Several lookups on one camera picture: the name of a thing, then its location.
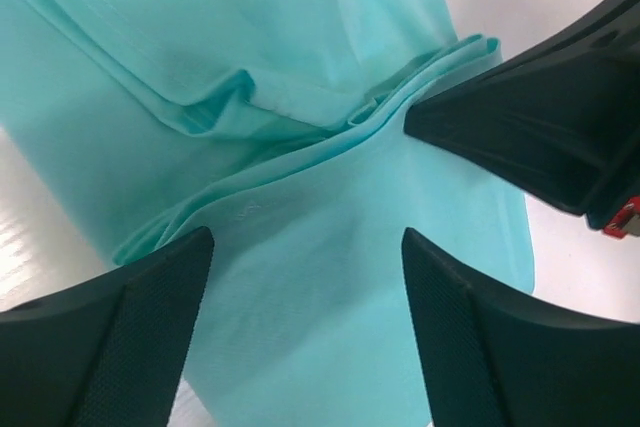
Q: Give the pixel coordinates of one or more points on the teal t shirt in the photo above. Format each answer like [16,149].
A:
[278,125]

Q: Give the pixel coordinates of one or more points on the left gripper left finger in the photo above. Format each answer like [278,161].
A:
[109,351]

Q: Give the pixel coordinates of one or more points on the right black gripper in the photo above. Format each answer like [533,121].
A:
[559,118]

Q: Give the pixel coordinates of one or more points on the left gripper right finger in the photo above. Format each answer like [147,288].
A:
[494,356]

